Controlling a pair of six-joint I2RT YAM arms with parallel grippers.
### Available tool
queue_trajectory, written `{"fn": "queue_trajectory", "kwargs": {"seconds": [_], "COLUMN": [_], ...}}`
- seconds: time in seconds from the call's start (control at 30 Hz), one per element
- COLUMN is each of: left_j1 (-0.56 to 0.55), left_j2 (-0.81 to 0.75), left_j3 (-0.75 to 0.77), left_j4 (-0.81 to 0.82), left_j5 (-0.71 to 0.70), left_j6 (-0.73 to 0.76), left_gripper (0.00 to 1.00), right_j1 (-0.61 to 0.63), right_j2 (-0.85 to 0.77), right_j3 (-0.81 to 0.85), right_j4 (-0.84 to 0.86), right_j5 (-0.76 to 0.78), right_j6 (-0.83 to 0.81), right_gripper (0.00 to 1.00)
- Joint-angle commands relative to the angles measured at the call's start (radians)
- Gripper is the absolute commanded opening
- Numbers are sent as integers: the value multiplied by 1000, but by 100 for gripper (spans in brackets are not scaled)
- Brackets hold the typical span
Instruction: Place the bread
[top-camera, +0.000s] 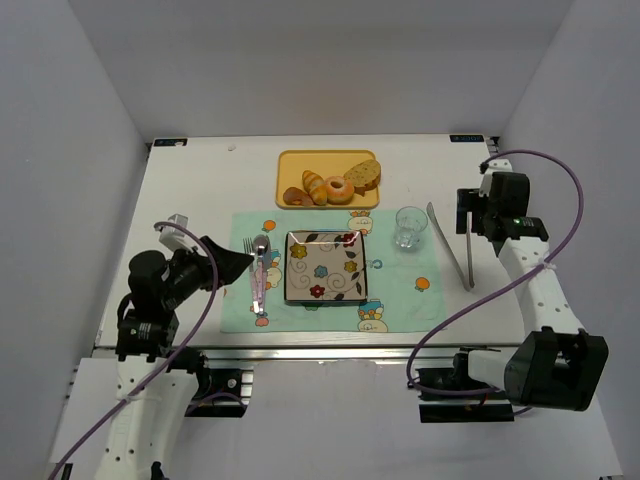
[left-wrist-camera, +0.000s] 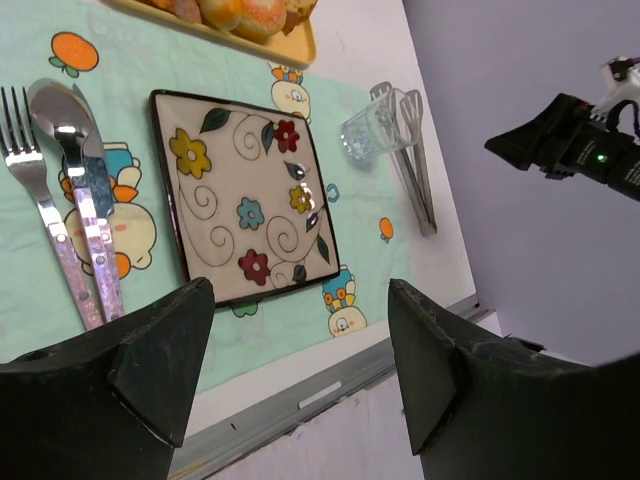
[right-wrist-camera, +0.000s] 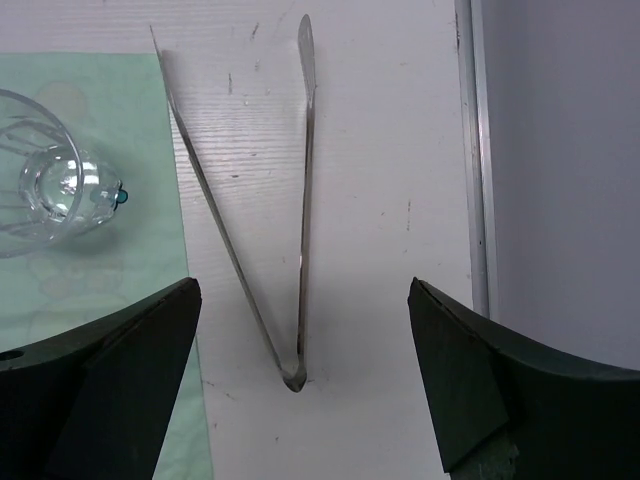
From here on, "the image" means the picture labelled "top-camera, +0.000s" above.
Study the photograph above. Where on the blue table label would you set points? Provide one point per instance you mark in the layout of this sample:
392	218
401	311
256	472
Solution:
466	138
170	142

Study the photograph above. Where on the green cartoon placemat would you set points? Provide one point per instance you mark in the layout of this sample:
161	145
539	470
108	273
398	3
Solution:
404	287

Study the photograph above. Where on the right blue table label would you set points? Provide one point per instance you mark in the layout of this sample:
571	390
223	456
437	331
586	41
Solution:
466	138

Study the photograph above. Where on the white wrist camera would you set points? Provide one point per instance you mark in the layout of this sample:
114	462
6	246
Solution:
174	239
488	169

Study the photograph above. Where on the seeded bread slice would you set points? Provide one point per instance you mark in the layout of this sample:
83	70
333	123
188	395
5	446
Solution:
364	176

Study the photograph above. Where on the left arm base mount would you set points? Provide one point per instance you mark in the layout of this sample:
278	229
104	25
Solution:
219	392

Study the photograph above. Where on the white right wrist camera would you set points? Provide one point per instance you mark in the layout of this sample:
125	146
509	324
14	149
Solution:
488	169

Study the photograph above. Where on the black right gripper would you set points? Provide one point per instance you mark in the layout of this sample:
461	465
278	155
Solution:
467	212

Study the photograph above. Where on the aluminium table rail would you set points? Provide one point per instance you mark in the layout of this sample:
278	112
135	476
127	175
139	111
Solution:
376	354

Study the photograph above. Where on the orange glazed donut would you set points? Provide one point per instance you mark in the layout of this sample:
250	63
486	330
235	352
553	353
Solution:
340	190

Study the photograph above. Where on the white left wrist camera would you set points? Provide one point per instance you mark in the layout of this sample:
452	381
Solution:
174	239

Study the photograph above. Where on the striped croissant roll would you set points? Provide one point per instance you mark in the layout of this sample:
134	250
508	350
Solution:
315	187

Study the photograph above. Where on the square floral plate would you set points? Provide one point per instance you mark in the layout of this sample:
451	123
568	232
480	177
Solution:
325	267

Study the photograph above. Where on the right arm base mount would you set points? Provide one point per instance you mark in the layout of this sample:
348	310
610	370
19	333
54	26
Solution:
448	395

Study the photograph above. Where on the small brown bread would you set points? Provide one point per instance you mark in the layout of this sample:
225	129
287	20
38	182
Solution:
294	196

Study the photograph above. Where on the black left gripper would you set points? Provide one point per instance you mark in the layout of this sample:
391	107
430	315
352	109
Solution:
210	259

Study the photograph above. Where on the fork with pink handle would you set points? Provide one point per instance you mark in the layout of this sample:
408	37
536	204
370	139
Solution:
248	248

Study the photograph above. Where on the left blue table label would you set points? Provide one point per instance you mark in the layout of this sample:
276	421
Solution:
170	142

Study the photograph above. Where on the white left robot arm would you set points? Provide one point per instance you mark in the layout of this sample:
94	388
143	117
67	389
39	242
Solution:
157	381

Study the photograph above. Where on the yellow plastic tray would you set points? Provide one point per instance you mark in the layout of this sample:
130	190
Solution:
326	163

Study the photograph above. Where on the spoon with pink handle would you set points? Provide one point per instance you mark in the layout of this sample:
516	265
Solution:
255	242

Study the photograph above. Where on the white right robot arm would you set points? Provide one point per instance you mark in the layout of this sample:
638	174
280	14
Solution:
558	365

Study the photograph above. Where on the clear drinking glass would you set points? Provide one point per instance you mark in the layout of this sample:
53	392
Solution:
410	224

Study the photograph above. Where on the knife with pink handle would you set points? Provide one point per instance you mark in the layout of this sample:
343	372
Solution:
267	275

